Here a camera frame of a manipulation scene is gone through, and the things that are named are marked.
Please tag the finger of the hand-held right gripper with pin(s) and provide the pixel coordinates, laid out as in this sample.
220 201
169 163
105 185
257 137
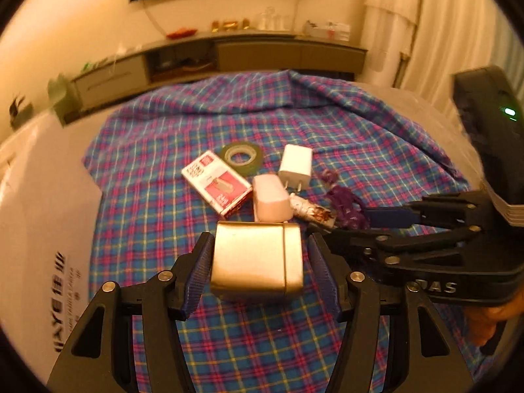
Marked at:
356 241
393 217

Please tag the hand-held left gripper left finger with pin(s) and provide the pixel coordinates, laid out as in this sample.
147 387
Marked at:
198 271

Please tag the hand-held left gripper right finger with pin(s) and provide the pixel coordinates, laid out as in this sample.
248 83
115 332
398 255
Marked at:
323 271

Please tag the purple toy figure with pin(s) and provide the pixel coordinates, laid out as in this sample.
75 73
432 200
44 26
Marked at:
346 202

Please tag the clear printed lighter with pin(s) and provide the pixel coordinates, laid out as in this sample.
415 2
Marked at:
313 212

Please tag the rounded rectangular tin box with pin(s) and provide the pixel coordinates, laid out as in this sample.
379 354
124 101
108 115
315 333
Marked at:
249 258

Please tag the red and white carton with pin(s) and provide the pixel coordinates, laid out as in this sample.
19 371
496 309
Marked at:
217 188

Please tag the pink rectangular block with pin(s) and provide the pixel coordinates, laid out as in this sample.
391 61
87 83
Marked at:
270 200

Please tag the white cardboard box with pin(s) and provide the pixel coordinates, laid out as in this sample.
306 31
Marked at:
41 213

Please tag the person's right hand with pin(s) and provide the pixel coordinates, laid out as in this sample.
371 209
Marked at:
477 323

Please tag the blue plaid cloth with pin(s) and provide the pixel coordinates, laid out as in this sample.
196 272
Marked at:
163 213

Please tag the white plug charger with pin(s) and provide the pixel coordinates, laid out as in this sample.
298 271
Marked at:
294 161

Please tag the green tape roll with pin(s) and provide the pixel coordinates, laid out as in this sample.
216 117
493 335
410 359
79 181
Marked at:
241 167

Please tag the white curtain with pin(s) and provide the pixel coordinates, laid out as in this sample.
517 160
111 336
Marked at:
393 8

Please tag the white tissue box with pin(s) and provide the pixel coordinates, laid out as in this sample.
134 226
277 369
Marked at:
327 30

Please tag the grey TV cabinet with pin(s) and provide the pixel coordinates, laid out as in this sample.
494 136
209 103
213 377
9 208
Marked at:
254 55

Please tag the clear glass jars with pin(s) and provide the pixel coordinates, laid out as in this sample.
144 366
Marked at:
274 20

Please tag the orange fruit bowl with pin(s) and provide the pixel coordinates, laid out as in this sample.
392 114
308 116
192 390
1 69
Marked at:
182 32

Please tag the row of amber glass jars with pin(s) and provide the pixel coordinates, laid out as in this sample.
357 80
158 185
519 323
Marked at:
229 26

